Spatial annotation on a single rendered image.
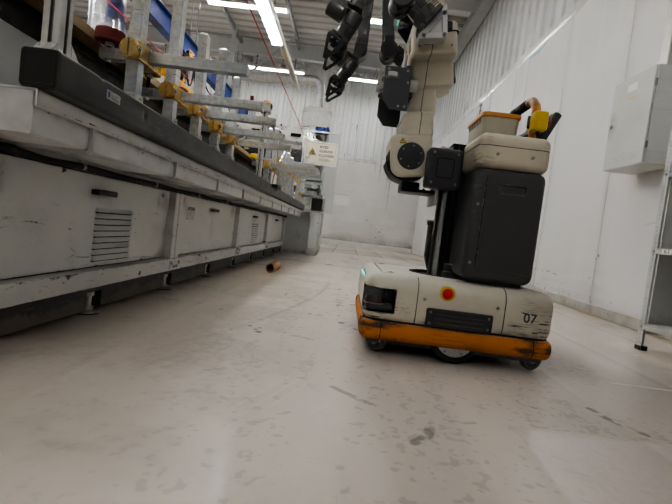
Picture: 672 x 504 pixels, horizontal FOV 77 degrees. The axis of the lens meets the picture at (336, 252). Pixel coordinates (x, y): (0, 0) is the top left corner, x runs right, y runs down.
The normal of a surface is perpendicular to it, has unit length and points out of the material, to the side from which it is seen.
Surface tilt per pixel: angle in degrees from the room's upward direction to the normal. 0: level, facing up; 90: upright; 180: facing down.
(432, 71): 90
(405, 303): 90
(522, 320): 90
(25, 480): 0
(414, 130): 90
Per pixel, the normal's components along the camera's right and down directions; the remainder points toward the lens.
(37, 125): 0.99, 0.12
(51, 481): 0.12, -0.99
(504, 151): -0.02, 0.05
